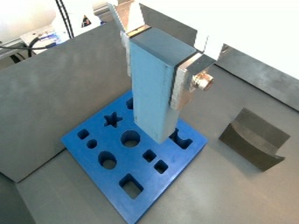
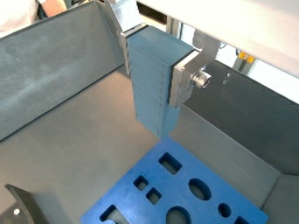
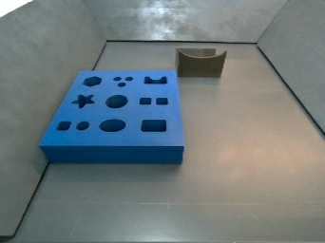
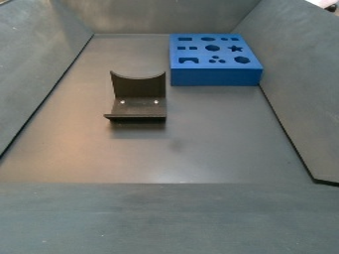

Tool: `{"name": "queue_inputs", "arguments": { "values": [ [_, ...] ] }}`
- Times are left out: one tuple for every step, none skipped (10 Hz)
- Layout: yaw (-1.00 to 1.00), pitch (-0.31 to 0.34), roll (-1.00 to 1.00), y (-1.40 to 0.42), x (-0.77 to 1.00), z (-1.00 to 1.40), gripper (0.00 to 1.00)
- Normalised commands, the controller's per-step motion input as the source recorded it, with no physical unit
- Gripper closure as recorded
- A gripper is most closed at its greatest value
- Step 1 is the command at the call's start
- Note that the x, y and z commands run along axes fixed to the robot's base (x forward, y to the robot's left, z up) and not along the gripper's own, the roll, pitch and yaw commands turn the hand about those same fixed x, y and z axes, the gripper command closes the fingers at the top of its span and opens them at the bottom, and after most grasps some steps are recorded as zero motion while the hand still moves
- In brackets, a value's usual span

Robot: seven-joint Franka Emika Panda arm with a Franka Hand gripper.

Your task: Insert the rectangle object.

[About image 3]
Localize blue shape sorter board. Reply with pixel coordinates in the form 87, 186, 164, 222
39, 70, 186, 163

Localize grey concave rectangle block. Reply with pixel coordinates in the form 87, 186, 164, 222
177, 48, 228, 78

